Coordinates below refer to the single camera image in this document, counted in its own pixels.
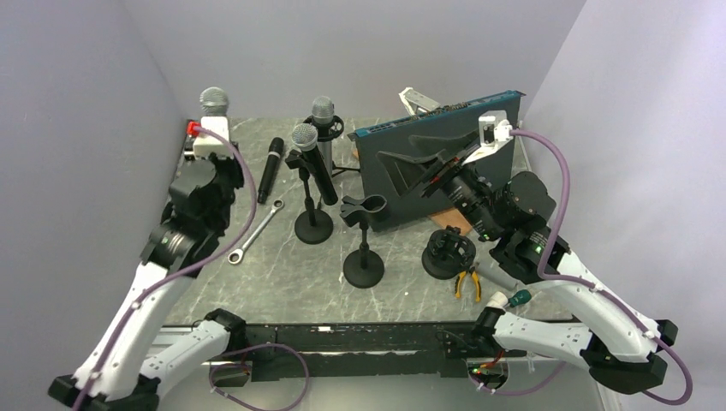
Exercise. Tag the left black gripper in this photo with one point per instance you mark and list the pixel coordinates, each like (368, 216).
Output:
(234, 167)

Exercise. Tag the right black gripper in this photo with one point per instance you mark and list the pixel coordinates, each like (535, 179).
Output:
(406, 174)

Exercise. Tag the black wireless microphone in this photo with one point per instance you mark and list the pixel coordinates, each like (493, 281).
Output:
(274, 154)

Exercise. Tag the glitter handle microphone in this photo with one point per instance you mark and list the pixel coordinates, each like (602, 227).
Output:
(214, 101)

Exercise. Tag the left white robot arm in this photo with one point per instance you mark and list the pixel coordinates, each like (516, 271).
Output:
(119, 374)

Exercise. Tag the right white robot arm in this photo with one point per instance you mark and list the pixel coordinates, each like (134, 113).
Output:
(620, 348)

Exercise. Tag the black microphone on stand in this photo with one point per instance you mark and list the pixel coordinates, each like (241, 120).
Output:
(305, 139)

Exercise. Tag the left black mic stand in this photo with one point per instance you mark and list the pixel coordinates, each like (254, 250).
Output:
(313, 226)

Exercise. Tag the black mic stand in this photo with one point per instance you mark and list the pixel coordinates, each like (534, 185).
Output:
(313, 226)
(363, 268)

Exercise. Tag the grey microphone on stand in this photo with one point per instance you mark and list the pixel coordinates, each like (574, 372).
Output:
(323, 119)

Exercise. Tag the middle black mic stand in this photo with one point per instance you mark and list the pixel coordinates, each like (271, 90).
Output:
(363, 268)

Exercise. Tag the brown cardboard piece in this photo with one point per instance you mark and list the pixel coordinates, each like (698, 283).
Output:
(453, 218)

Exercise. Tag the silver ratchet wrench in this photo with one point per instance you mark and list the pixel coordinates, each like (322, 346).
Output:
(236, 256)

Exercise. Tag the dark blue server chassis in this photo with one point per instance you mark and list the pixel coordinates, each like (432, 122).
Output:
(392, 136)

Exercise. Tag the grey cylinder tube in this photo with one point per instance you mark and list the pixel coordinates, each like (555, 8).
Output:
(496, 275)

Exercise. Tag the white bracket behind chassis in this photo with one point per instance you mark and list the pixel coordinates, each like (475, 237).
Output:
(418, 104)

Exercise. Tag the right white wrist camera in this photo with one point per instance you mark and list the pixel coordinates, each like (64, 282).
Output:
(495, 132)

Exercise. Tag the shock mount mic stand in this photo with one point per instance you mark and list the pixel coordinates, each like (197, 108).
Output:
(447, 253)

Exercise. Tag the green handled screwdriver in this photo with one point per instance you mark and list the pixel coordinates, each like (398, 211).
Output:
(510, 299)

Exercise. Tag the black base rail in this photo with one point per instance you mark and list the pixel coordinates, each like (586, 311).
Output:
(276, 351)

